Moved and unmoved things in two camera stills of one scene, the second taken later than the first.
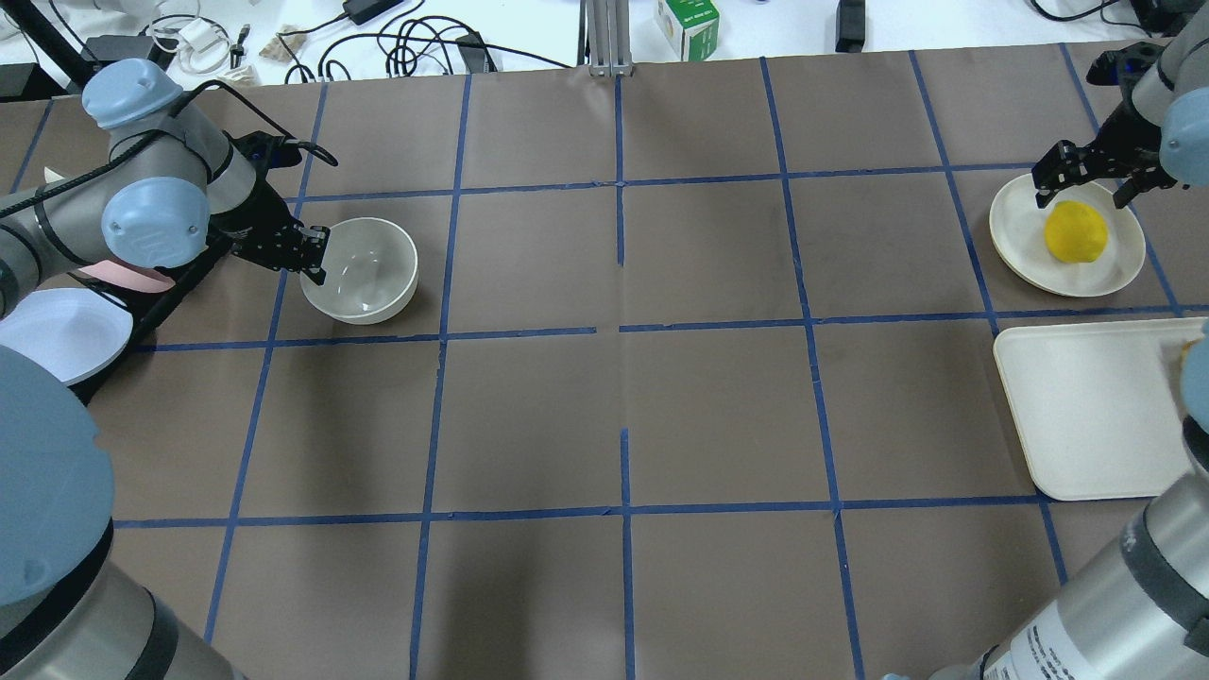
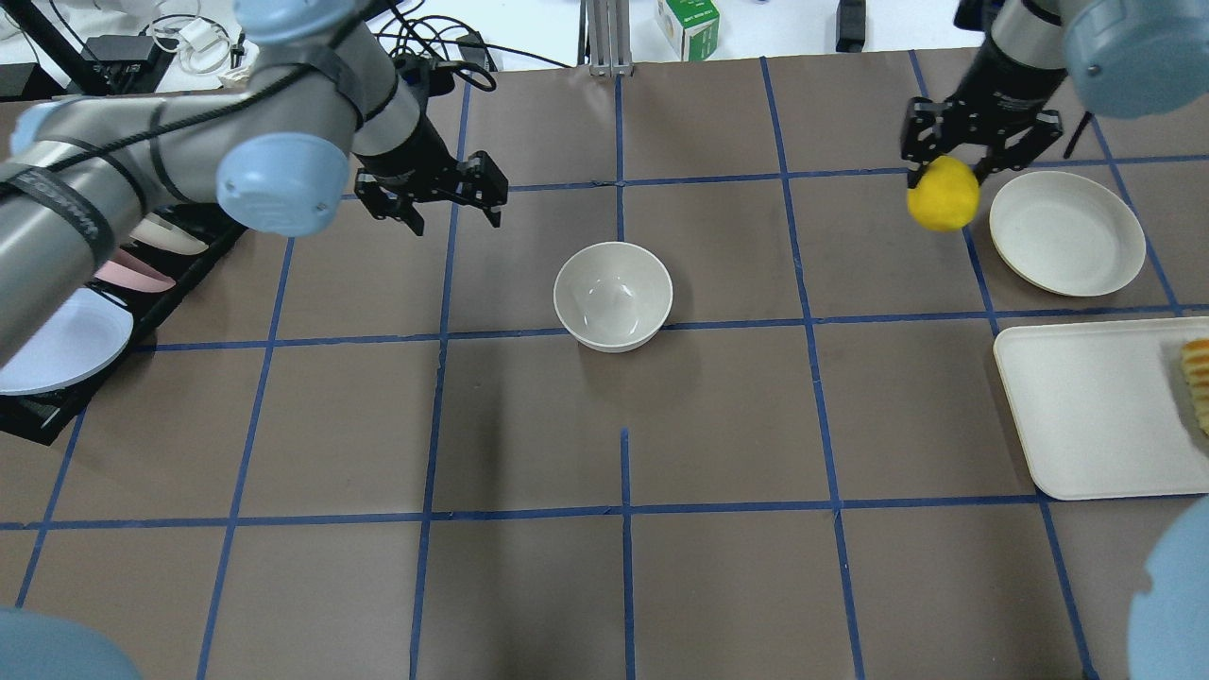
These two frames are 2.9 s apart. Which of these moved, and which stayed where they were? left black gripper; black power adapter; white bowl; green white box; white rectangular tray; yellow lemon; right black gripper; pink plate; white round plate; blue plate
Moved: yellow lemon; right black gripper; white bowl; left black gripper
Stayed: pink plate; white rectangular tray; white round plate; blue plate; black power adapter; green white box
